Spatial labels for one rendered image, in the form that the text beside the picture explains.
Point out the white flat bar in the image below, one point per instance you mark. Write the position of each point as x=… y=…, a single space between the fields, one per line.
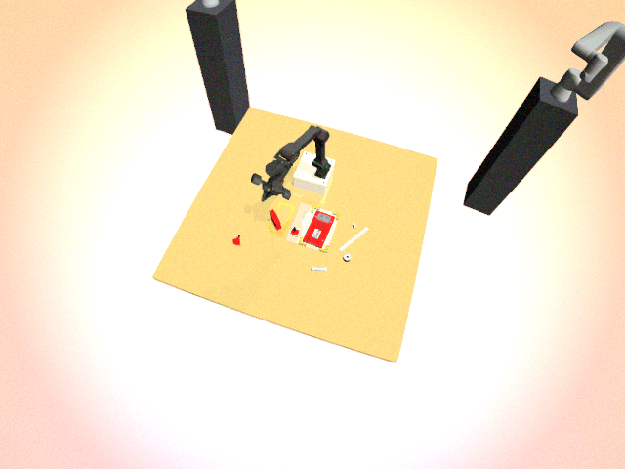
x=353 y=239

